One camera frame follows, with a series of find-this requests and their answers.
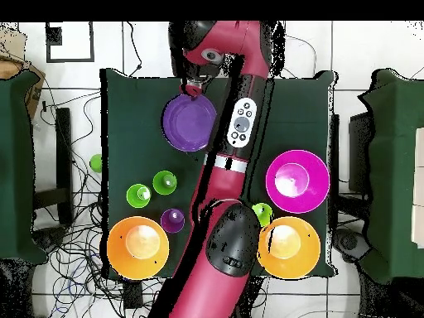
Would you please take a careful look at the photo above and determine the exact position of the green plastic cup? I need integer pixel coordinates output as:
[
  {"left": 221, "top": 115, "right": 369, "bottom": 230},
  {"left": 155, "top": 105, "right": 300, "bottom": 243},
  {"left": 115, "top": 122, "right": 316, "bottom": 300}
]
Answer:
[
  {"left": 152, "top": 170, "right": 178, "bottom": 196},
  {"left": 251, "top": 202, "right": 275, "bottom": 229},
  {"left": 126, "top": 183, "right": 152, "bottom": 210}
]

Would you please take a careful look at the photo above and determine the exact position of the dark green table cloth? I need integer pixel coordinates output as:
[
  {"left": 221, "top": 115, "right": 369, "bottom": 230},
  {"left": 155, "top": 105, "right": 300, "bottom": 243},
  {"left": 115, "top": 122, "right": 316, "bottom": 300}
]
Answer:
[{"left": 99, "top": 68, "right": 339, "bottom": 279}]

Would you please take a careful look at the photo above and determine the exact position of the small green plastic bowl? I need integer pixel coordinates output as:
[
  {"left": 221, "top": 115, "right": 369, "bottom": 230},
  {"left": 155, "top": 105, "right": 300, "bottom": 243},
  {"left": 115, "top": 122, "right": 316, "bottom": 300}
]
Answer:
[{"left": 89, "top": 153, "right": 103, "bottom": 174}]

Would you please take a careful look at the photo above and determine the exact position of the black stand bar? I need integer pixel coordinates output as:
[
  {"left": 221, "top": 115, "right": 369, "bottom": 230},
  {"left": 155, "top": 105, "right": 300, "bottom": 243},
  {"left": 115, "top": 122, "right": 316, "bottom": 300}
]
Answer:
[
  {"left": 327, "top": 113, "right": 340, "bottom": 229},
  {"left": 32, "top": 107, "right": 75, "bottom": 226}
]

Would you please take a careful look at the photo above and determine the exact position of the tangle of floor cables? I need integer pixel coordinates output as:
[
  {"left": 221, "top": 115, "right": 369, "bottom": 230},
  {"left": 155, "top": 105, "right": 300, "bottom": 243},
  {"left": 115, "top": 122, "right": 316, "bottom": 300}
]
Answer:
[{"left": 31, "top": 89, "right": 113, "bottom": 318}]

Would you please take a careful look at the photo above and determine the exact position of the large orange plastic bowl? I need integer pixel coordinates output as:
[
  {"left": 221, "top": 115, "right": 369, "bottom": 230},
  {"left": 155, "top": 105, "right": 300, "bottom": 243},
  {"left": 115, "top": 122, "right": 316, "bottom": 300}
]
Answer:
[
  {"left": 106, "top": 215, "right": 171, "bottom": 282},
  {"left": 257, "top": 216, "right": 321, "bottom": 280}
]

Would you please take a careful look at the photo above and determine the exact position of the large pink plastic bowl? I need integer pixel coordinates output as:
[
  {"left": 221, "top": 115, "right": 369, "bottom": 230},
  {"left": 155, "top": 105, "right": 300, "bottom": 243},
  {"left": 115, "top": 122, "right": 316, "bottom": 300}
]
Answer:
[{"left": 265, "top": 149, "right": 331, "bottom": 214}]

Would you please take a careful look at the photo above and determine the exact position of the black equipment box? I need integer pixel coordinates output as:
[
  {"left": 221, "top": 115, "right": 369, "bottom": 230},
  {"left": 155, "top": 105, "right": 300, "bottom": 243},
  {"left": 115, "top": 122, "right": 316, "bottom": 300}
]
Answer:
[{"left": 347, "top": 111, "right": 373, "bottom": 194}]

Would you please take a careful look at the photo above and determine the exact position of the black floor power box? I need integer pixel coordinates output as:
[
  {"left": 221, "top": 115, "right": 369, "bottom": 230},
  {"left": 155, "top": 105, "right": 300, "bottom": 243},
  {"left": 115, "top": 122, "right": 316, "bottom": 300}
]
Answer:
[{"left": 123, "top": 279, "right": 144, "bottom": 309}]

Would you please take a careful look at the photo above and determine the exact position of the grey round stand base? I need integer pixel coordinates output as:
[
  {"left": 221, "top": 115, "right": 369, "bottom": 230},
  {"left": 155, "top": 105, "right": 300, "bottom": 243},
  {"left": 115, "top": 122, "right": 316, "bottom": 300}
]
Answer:
[{"left": 332, "top": 227, "right": 370, "bottom": 263}]

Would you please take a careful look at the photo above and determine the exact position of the brown cardboard box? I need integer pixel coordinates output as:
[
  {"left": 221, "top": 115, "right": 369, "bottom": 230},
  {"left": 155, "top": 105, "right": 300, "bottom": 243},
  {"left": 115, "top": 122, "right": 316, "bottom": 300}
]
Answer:
[{"left": 0, "top": 26, "right": 46, "bottom": 120}]

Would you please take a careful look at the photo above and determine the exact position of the purple plastic cup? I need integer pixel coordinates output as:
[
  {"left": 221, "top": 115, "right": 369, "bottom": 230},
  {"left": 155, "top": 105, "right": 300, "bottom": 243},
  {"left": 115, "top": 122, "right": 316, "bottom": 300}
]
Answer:
[{"left": 160, "top": 208, "right": 186, "bottom": 234}]

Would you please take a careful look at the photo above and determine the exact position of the green side table cloth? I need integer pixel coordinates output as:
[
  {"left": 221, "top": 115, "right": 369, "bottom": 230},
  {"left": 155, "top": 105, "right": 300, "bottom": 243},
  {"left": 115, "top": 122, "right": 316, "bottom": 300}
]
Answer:
[
  {"left": 0, "top": 70, "right": 49, "bottom": 266},
  {"left": 356, "top": 68, "right": 424, "bottom": 286}
]

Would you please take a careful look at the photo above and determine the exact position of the thin black cable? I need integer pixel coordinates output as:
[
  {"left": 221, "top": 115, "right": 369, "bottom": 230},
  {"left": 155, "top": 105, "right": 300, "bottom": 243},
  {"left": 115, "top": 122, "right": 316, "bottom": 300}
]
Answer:
[
  {"left": 284, "top": 32, "right": 318, "bottom": 80},
  {"left": 124, "top": 21, "right": 143, "bottom": 78}
]

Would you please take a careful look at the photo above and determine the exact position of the black square floor frame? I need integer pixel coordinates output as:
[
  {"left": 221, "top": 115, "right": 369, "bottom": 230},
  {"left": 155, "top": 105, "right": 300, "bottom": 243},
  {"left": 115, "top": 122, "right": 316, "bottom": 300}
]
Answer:
[{"left": 45, "top": 21, "right": 95, "bottom": 64}]

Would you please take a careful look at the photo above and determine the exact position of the purple plastic bowl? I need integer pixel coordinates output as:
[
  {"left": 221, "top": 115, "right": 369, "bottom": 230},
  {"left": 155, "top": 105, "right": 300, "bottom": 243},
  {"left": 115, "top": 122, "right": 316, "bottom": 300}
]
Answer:
[{"left": 161, "top": 93, "right": 218, "bottom": 153}]

